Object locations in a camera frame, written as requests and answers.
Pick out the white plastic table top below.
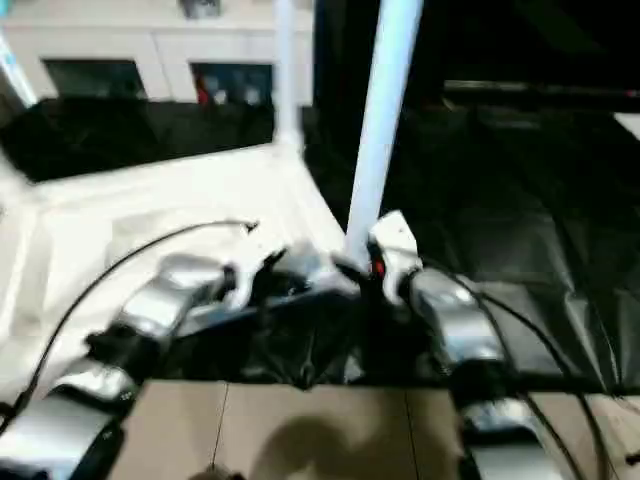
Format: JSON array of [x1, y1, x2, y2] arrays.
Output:
[[0, 140, 363, 403]]

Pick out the black work mat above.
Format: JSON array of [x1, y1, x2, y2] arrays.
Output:
[[0, 95, 640, 393]]

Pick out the dark low shelf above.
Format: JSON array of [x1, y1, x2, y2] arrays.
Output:
[[440, 79, 640, 102]]

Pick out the white cabinet with glass doors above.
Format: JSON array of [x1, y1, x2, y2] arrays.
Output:
[[0, 0, 317, 107]]

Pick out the shiny ornament on cabinet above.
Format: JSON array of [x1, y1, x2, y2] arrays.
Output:
[[179, 0, 224, 20]]

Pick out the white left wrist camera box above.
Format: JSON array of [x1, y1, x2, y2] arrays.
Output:
[[224, 244, 293, 307]]

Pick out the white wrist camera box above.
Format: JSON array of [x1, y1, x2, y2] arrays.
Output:
[[367, 209, 424, 303], [224, 244, 293, 307]]

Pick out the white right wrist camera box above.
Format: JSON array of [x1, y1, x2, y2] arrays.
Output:
[[367, 209, 424, 303]]

